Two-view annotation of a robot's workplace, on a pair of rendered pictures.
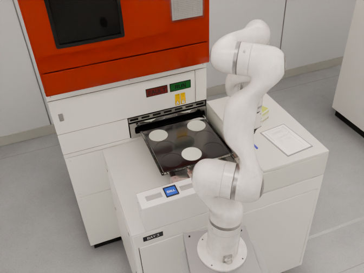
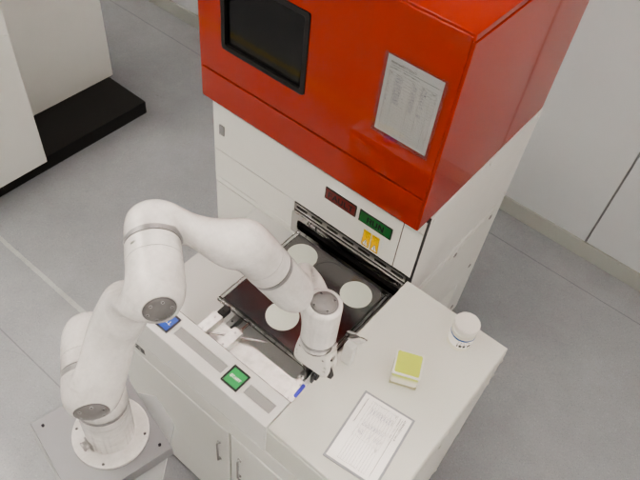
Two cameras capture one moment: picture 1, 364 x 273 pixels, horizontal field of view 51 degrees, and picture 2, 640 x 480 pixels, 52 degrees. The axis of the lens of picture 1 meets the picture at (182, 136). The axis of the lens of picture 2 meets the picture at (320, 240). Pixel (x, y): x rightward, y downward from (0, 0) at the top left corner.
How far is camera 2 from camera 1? 133 cm
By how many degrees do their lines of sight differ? 39
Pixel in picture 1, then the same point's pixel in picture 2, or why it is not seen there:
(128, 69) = (297, 140)
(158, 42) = (347, 140)
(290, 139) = (372, 444)
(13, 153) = not seen: hidden behind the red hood
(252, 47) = (141, 248)
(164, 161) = (246, 289)
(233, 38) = (166, 215)
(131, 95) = (306, 177)
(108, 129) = (269, 191)
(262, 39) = (213, 255)
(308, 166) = not seen: outside the picture
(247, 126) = (100, 330)
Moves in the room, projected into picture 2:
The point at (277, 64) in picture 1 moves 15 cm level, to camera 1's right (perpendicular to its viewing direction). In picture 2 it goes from (130, 298) to (168, 370)
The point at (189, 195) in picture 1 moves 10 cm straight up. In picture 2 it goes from (170, 348) to (167, 327)
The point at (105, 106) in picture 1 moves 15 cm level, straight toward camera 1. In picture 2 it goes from (272, 162) to (235, 183)
